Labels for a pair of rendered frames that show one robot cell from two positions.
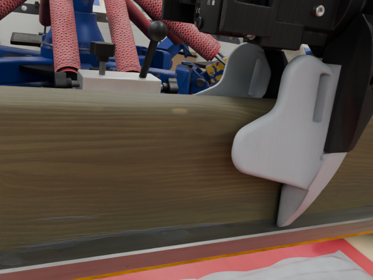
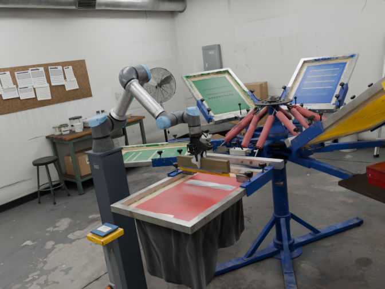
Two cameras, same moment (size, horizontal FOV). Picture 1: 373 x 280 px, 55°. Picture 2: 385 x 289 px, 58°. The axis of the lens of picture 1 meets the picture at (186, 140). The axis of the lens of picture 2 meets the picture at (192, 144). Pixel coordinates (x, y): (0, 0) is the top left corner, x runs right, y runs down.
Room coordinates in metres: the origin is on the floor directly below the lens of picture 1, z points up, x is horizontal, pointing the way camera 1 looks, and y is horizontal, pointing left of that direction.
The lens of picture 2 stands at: (-0.62, -1.87, 1.72)
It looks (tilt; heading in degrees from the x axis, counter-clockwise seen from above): 14 degrees down; 67
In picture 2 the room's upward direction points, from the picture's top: 8 degrees counter-clockwise
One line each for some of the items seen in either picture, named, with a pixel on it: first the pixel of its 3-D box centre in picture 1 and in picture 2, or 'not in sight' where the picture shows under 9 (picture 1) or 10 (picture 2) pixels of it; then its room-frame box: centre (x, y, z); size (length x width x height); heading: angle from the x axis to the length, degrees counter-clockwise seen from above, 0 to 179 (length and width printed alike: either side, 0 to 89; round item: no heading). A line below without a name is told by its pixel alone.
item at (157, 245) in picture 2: not in sight; (167, 250); (-0.15, -0.23, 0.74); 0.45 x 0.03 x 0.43; 116
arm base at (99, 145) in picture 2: not in sight; (102, 142); (-0.27, 0.48, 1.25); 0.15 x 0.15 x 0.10
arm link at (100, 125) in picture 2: not in sight; (99, 125); (-0.26, 0.48, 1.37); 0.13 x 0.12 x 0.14; 30
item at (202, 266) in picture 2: not in sight; (223, 238); (0.15, -0.31, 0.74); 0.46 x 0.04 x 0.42; 26
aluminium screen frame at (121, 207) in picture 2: not in sight; (195, 190); (0.11, -0.10, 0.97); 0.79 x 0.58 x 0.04; 26
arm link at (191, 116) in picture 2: not in sight; (192, 116); (0.19, -0.04, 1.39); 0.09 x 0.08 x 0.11; 120
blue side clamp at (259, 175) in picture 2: not in sight; (256, 181); (0.45, -0.25, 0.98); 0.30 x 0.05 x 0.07; 26
